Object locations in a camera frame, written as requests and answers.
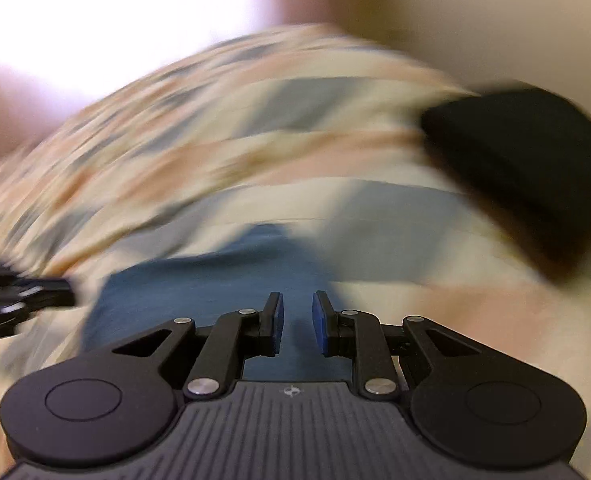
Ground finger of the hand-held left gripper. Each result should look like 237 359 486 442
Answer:
18 277 77 312

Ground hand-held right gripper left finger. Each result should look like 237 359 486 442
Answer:
112 290 286 401

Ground pastel diamond patchwork quilt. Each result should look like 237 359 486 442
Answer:
0 22 591 441

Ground black folded garment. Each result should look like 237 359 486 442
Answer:
419 87 591 261

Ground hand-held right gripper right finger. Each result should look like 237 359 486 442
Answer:
312 289 482 401

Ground brown folded garment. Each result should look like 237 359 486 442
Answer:
475 200 591 278

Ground blue denim jeans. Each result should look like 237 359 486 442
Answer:
82 224 359 382

